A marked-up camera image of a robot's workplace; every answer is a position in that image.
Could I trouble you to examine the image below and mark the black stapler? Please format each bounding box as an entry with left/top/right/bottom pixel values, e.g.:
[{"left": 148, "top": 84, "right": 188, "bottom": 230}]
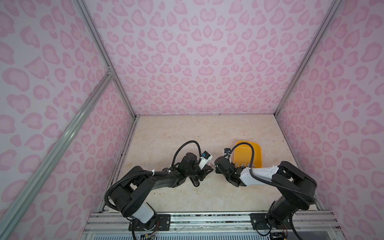
[{"left": 190, "top": 176, "right": 200, "bottom": 187}]

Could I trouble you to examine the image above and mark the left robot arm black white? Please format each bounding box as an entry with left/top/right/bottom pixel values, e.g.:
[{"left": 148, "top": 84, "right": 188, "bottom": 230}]
[{"left": 104, "top": 151, "right": 213, "bottom": 231}]

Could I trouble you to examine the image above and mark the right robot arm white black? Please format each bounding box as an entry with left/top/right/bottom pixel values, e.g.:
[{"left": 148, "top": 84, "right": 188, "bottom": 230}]
[{"left": 215, "top": 157, "right": 317, "bottom": 229}]

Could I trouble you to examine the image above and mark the yellow plastic tray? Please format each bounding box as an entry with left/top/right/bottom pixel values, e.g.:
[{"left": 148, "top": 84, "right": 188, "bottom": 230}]
[{"left": 233, "top": 141, "right": 263, "bottom": 168}]

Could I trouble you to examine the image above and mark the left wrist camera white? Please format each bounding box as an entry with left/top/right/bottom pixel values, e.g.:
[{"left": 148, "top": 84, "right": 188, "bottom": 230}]
[{"left": 198, "top": 151, "right": 213, "bottom": 170}]

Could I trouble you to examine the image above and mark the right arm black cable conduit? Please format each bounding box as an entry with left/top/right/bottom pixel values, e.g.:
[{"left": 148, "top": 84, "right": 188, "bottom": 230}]
[{"left": 227, "top": 142, "right": 319, "bottom": 240}]

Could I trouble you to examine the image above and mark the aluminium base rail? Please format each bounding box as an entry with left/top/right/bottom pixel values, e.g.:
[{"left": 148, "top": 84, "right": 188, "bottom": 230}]
[{"left": 81, "top": 211, "right": 346, "bottom": 240}]

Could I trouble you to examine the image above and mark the aluminium frame rail left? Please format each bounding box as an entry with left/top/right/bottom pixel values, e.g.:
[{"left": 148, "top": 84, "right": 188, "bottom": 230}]
[{"left": 1, "top": 1, "right": 133, "bottom": 240}]

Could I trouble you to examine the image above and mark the aluminium frame rail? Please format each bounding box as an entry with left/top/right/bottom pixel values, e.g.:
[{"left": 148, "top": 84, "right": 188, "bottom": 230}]
[
  {"left": 1, "top": 1, "right": 133, "bottom": 240},
  {"left": 274, "top": 0, "right": 345, "bottom": 119}
]

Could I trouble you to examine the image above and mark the aluminium frame rail right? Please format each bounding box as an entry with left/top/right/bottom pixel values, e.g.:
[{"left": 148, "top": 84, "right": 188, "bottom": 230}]
[{"left": 274, "top": 0, "right": 345, "bottom": 119}]

